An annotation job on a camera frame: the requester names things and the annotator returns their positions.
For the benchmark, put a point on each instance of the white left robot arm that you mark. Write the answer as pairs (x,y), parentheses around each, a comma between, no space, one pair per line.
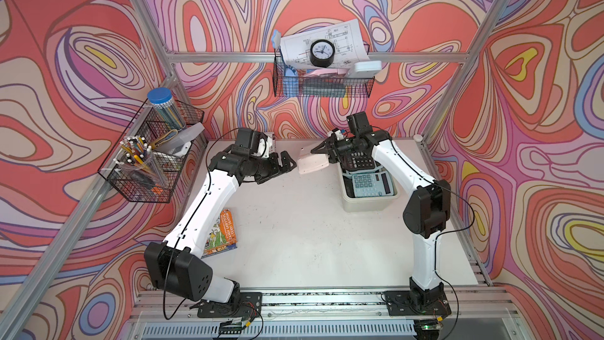
(175,265)

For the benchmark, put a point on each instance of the teal calculator with display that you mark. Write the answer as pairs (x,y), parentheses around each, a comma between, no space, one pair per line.
(372,185)

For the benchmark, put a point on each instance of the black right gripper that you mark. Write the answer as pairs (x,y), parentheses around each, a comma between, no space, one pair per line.
(324,150)

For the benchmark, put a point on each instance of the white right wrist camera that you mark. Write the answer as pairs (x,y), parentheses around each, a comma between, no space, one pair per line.
(338,134)

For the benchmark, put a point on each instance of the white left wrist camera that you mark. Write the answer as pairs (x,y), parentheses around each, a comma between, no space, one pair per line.
(266,145)

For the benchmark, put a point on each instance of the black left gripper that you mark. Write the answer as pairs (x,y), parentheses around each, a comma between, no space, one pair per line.
(274,168)

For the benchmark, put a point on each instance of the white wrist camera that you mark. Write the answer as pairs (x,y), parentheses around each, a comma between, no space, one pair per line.
(266,145)
(338,134)

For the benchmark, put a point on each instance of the black wire side basket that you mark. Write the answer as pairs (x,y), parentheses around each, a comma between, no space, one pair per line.
(147,124)

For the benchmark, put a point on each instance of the black round clock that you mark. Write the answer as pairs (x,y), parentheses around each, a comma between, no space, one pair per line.
(322,53)

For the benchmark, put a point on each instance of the white device in basket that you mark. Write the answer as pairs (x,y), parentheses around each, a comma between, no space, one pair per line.
(365,69)

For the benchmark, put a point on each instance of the cream plastic storage box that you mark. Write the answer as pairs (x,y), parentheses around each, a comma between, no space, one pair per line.
(353,205)

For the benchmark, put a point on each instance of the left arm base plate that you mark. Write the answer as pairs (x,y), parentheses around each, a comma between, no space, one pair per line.
(246,305)

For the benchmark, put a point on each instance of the colourful treehouse book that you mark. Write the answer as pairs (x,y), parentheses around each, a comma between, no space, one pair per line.
(223,237)

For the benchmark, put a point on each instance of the white paper drawing sheet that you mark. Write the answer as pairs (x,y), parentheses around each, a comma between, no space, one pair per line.
(345,36)

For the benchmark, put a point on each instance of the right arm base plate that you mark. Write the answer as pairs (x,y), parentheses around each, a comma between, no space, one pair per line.
(414,303)

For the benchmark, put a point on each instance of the clear cup of pens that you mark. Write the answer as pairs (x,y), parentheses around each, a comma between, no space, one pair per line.
(137,160)

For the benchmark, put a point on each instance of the blue lid pencil jar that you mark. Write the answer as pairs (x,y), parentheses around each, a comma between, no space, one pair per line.
(163,102)

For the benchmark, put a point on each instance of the white box in side basket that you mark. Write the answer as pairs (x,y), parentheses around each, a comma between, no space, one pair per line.
(179,144)

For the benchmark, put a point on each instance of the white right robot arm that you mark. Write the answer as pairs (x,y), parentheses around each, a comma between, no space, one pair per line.
(426,212)

